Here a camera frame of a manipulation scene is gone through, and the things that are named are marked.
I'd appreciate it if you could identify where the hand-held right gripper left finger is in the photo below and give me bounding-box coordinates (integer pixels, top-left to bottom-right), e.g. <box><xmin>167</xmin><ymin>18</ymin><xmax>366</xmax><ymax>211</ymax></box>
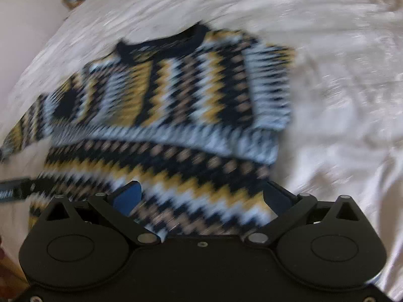
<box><xmin>42</xmin><ymin>180</ymin><xmax>162</xmax><ymax>245</ymax></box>

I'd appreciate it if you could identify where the white bedspread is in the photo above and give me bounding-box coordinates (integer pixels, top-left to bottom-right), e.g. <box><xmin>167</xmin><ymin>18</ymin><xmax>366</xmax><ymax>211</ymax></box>
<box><xmin>0</xmin><ymin>0</ymin><xmax>403</xmax><ymax>302</ymax></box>

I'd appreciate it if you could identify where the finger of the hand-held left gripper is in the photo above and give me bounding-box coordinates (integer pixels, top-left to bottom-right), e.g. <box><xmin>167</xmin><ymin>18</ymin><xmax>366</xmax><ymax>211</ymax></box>
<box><xmin>0</xmin><ymin>179</ymin><xmax>38</xmax><ymax>203</ymax></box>

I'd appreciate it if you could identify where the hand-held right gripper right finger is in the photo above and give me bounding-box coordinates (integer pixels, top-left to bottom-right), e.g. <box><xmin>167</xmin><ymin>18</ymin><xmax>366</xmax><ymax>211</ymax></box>
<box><xmin>245</xmin><ymin>180</ymin><xmax>363</xmax><ymax>246</ymax></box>

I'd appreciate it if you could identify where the zigzag patterned knit sweater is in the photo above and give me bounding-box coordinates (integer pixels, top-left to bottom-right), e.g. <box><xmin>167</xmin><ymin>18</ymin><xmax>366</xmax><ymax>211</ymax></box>
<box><xmin>0</xmin><ymin>22</ymin><xmax>298</xmax><ymax>238</ymax></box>

